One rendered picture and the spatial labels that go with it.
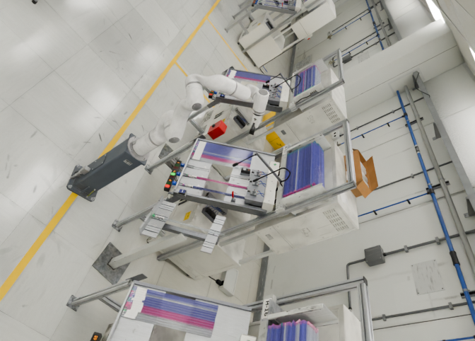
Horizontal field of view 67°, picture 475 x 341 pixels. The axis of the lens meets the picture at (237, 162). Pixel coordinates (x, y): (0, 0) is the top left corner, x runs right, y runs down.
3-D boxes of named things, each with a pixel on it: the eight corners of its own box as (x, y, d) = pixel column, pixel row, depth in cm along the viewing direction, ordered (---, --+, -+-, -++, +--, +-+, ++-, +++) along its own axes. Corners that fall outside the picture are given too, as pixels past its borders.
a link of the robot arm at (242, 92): (220, 81, 223) (253, 97, 243) (229, 97, 213) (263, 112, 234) (228, 70, 219) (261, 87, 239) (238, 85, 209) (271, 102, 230)
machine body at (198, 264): (141, 243, 317) (191, 221, 287) (167, 188, 370) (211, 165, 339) (190, 281, 345) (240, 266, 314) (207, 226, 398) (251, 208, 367)
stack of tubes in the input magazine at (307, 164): (282, 197, 257) (315, 183, 243) (287, 153, 295) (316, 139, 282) (292, 207, 262) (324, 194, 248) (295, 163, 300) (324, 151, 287)
